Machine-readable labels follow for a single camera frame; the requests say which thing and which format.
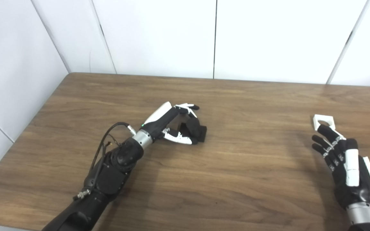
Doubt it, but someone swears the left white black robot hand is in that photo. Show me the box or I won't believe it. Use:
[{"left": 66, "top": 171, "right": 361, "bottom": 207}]
[{"left": 139, "top": 102, "right": 201, "bottom": 145}]

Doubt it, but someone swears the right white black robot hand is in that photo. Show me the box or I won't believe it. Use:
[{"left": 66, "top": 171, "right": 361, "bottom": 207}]
[{"left": 312, "top": 124, "right": 370, "bottom": 210}]

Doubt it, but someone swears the black peg with square base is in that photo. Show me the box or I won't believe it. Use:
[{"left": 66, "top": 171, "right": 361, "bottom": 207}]
[{"left": 179, "top": 117, "right": 207, "bottom": 142}]

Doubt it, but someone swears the white square piece with hole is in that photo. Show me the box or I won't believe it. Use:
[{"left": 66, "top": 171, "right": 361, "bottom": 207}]
[{"left": 313, "top": 114, "right": 336, "bottom": 131}]

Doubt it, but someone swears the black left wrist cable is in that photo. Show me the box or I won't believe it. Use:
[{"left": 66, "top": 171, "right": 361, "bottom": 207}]
[{"left": 73, "top": 122, "right": 137, "bottom": 201}]

